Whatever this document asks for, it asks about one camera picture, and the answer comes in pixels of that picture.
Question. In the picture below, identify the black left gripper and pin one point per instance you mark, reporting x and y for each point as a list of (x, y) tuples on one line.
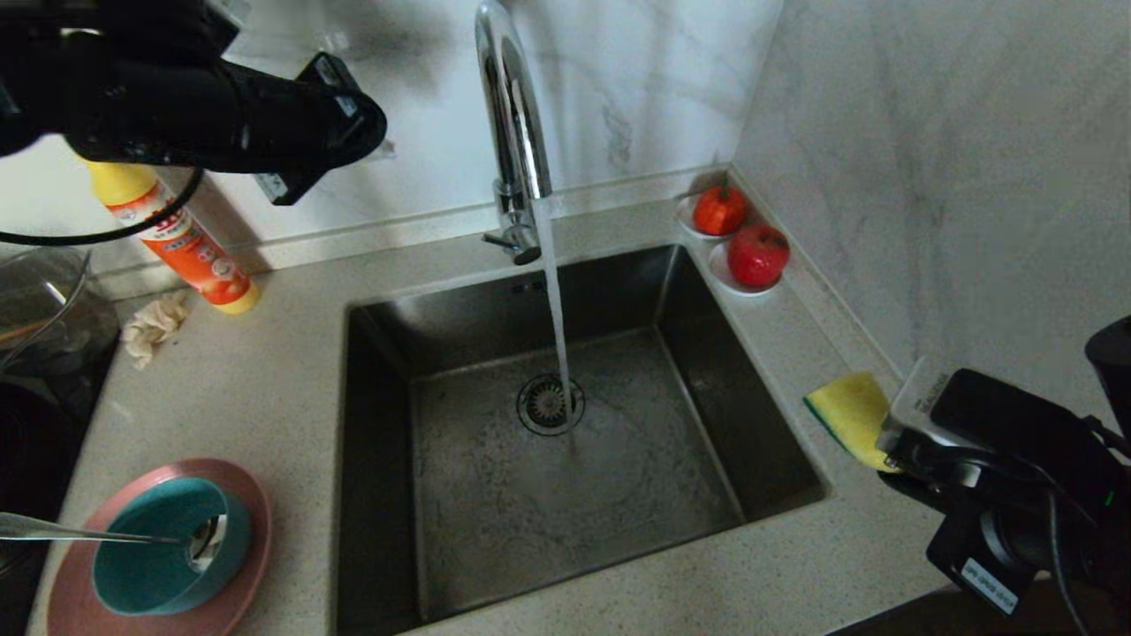
[(327, 124)]

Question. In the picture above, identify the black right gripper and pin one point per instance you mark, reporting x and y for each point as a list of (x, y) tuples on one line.
[(972, 530)]

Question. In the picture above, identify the yellow green sponge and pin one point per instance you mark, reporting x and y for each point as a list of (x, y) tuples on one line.
[(848, 411)]

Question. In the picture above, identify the orange dish soap bottle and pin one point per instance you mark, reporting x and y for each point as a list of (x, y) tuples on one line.
[(194, 256)]

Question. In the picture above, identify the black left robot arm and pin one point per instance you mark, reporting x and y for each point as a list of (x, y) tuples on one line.
[(106, 79)]

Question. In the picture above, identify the stainless steel sink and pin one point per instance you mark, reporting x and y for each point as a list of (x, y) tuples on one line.
[(618, 530)]

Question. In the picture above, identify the round sink drain strainer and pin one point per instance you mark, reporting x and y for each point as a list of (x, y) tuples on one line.
[(543, 406)]

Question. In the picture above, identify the chrome gooseneck faucet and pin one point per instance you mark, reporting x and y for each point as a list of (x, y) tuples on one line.
[(512, 106)]

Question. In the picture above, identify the crumpled white cloth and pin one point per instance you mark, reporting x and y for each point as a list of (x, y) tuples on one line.
[(155, 327)]

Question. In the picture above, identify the red apple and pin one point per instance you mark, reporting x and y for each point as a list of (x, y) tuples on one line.
[(758, 256)]

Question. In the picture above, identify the small white dish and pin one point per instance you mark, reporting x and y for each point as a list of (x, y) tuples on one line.
[(718, 267), (686, 218)]

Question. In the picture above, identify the red tomato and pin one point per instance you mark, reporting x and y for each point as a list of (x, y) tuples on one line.
[(718, 212)]

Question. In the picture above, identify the pink plate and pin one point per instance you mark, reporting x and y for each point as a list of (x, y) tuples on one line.
[(252, 530)]

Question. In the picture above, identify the black stovetop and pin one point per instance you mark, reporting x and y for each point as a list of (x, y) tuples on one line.
[(35, 459)]

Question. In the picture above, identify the metal spoon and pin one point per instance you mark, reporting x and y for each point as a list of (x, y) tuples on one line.
[(53, 528)]

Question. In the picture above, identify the teal bowl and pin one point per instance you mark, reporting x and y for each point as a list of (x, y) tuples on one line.
[(132, 583)]

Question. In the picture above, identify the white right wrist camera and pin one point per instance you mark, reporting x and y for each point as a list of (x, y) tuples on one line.
[(914, 402)]

